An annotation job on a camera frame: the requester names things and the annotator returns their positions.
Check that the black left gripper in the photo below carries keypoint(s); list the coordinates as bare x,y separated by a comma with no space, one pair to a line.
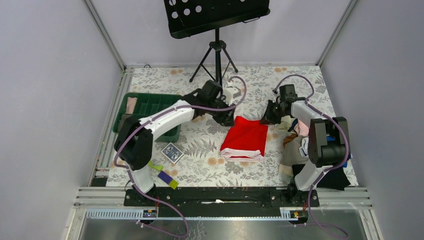
227,118

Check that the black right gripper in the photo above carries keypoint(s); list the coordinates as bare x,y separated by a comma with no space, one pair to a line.
268,119

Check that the red underwear white trim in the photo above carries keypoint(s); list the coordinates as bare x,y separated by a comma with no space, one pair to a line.
245,141

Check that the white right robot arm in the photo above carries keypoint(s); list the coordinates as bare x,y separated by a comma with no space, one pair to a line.
320,125

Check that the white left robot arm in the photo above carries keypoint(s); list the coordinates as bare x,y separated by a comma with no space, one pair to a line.
134,144

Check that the pale yellow-green garment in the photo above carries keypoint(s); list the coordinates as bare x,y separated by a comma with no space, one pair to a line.
287,122

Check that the pink garment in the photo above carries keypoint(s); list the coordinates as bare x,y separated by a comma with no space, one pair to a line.
301,129

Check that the brown garment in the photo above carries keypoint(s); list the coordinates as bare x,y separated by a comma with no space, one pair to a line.
288,139

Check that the beige grey garment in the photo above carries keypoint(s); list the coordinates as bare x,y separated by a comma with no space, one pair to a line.
295,153

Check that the floral patterned table mat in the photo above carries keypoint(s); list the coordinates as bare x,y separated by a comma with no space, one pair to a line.
200,140

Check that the blue playing card box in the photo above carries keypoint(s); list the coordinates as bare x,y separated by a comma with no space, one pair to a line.
172,153

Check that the green plastic divided tray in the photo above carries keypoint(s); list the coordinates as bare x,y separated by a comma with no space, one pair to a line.
147,104

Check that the pink rolled cloth in tray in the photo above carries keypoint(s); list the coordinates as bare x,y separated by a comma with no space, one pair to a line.
130,105

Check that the black music stand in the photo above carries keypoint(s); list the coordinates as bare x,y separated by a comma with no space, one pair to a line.
187,18

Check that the lime green plastic piece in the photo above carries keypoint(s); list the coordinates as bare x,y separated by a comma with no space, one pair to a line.
158,168

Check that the black garment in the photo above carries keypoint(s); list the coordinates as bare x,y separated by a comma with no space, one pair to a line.
335,179

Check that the grey rolled cloth in tray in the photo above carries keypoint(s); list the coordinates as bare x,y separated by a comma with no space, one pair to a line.
122,120

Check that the purple and green block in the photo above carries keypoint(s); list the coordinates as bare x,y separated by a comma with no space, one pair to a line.
168,180

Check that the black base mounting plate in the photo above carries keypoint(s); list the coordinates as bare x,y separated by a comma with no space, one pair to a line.
222,202

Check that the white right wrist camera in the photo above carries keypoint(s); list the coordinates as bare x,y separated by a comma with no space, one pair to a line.
277,99

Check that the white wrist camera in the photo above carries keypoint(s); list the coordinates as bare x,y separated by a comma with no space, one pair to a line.
230,94
277,99

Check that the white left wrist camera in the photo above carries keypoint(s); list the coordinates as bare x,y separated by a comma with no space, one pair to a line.
230,94

